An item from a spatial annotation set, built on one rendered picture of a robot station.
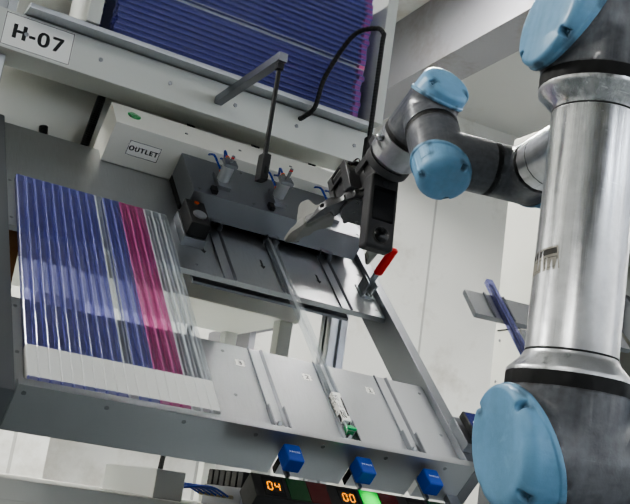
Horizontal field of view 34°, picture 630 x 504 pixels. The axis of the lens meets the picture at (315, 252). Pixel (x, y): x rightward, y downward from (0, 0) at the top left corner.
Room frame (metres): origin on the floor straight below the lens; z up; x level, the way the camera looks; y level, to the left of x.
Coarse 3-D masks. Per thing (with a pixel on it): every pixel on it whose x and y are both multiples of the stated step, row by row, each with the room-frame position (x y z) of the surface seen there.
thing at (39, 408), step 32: (32, 384) 1.18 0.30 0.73; (32, 416) 1.22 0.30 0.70; (64, 416) 1.23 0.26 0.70; (96, 416) 1.24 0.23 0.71; (128, 416) 1.25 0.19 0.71; (160, 416) 1.26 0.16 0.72; (192, 416) 1.28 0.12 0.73; (224, 416) 1.30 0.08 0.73; (128, 448) 1.29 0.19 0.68; (160, 448) 1.30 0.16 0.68; (192, 448) 1.32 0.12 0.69; (224, 448) 1.33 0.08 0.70; (256, 448) 1.34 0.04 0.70; (320, 448) 1.37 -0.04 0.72; (352, 448) 1.39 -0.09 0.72; (384, 448) 1.41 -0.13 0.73; (320, 480) 1.42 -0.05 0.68; (352, 480) 1.43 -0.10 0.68; (384, 480) 1.45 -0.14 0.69; (448, 480) 1.48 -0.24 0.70
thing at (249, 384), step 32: (224, 352) 1.45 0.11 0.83; (256, 352) 1.48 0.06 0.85; (224, 384) 1.39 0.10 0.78; (256, 384) 1.42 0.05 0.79; (288, 384) 1.46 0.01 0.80; (320, 384) 1.50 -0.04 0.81; (352, 384) 1.54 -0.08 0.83; (384, 384) 1.58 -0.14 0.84; (256, 416) 1.37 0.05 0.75; (288, 416) 1.40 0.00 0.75; (320, 416) 1.44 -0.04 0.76; (352, 416) 1.47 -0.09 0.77; (384, 416) 1.51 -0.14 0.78; (416, 416) 1.55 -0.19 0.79; (416, 448) 1.49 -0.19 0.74; (448, 448) 1.52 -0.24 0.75
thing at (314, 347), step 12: (276, 252) 1.72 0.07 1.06; (276, 264) 1.70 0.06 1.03; (288, 276) 1.67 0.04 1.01; (288, 288) 1.64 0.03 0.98; (300, 300) 1.63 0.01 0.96; (300, 312) 1.60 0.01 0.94; (300, 324) 1.59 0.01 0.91; (312, 336) 1.56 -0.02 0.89; (312, 348) 1.54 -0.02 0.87; (324, 360) 1.53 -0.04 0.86; (324, 372) 1.50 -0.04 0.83; (324, 384) 1.50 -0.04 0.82; (348, 432) 1.43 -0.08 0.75
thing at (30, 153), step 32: (32, 160) 1.60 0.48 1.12; (64, 160) 1.64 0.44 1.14; (96, 160) 1.69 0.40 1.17; (96, 192) 1.61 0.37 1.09; (128, 192) 1.66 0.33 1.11; (160, 192) 1.71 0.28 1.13; (224, 224) 1.73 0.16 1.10; (192, 256) 1.60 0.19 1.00; (224, 256) 1.65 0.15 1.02; (256, 256) 1.70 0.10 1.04; (288, 256) 1.75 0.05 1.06; (320, 256) 1.81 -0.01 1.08; (224, 288) 1.66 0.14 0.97; (256, 288) 1.63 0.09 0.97; (320, 288) 1.71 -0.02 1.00; (352, 288) 1.77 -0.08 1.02; (384, 320) 1.74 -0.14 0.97
